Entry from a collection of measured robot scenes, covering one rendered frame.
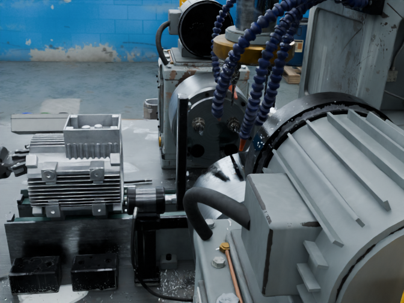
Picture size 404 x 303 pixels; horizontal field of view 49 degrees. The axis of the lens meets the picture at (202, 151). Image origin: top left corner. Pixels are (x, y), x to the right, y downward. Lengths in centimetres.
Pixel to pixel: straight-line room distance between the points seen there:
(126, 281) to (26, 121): 53
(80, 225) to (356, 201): 80
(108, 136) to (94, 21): 562
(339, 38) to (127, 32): 565
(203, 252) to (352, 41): 59
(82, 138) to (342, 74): 59
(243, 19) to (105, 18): 564
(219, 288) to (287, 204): 18
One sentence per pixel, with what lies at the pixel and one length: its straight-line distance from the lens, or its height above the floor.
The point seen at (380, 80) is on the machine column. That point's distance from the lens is 92.
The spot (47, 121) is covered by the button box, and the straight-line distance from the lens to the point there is 129.
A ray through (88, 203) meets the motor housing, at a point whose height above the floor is 98.
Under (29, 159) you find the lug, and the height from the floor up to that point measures 109.
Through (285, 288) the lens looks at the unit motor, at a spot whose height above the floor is 125.
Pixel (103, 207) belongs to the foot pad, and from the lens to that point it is 101.
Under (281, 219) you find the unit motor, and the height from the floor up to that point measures 131.
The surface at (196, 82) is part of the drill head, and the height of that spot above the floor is 116.
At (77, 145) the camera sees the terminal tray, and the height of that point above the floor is 111.
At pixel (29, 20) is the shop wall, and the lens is 670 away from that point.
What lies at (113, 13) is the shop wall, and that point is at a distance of 654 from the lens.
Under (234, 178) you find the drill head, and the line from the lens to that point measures 76.
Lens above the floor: 151
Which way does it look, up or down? 24 degrees down
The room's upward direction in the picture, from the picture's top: 2 degrees clockwise
